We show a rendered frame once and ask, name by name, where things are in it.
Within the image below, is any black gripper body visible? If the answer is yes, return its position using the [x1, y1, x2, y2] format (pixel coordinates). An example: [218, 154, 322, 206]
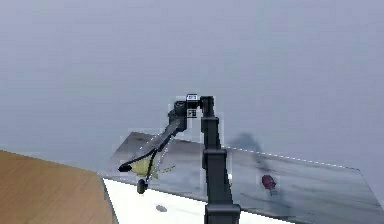
[151, 100, 189, 153]

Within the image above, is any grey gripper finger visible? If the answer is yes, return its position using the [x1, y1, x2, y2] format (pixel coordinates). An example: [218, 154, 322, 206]
[136, 150, 159, 195]
[117, 148, 158, 173]

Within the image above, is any white cabinet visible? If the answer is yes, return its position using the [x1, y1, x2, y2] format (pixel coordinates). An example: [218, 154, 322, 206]
[101, 177, 296, 224]

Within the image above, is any dark red small object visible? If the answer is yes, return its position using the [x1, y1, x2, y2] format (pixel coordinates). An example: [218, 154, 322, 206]
[261, 174, 278, 196]

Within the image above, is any yellow green cloth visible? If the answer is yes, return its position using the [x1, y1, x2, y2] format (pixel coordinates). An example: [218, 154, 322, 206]
[130, 155, 177, 180]

